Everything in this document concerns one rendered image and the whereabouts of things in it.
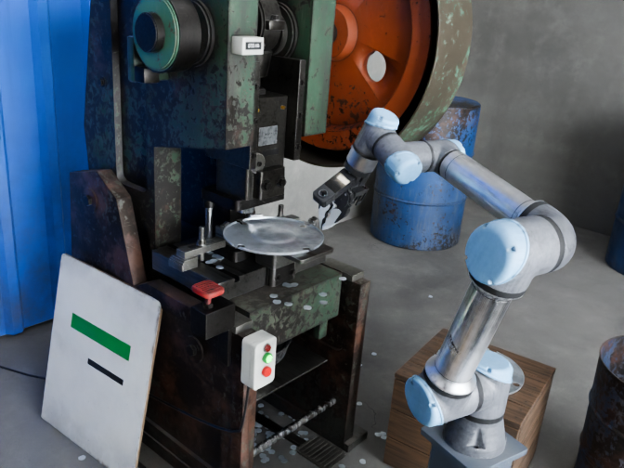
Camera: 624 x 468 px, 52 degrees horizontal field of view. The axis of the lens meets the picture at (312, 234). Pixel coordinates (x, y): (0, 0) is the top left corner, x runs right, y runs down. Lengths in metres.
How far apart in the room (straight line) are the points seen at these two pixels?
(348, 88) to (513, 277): 1.03
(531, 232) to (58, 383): 1.67
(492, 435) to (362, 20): 1.21
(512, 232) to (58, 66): 2.03
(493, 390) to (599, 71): 3.48
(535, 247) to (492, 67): 3.90
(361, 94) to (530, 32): 3.03
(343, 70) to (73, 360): 1.28
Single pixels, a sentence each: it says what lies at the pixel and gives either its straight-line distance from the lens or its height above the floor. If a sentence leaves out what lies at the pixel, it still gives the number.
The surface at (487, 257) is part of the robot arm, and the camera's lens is 1.23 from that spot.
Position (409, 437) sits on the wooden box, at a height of 0.14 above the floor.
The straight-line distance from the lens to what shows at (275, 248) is 1.76.
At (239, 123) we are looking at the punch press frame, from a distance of 1.65.
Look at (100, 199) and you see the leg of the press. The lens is 2.03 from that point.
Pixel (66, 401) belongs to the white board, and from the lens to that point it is 2.35.
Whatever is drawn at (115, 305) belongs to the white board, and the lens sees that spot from 2.06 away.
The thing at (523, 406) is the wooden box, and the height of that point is 0.35.
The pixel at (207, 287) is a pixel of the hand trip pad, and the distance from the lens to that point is 1.58.
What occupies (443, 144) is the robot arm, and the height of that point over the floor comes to 1.13.
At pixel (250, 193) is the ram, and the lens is 1.80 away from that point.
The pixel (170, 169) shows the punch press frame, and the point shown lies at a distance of 1.93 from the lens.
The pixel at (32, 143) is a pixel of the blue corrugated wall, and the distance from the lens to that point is 2.78.
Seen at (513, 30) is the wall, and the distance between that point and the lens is 5.01.
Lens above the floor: 1.45
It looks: 21 degrees down
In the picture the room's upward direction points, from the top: 4 degrees clockwise
